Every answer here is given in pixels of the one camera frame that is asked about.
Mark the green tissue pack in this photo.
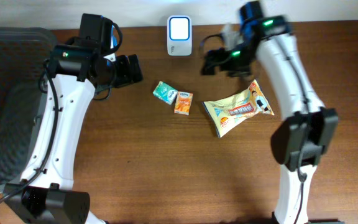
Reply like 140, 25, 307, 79
153, 81, 178, 105

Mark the yellow wet wipes pack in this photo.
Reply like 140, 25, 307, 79
203, 80, 274, 138

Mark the orange tissue pack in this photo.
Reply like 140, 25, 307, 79
174, 91, 193, 116

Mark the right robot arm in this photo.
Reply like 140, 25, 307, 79
201, 1, 339, 223

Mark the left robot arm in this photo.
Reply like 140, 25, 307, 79
1, 14, 143, 223

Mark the white barcode scanner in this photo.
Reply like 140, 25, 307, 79
167, 15, 193, 57

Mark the grey plastic basket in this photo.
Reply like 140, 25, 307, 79
0, 27, 58, 193

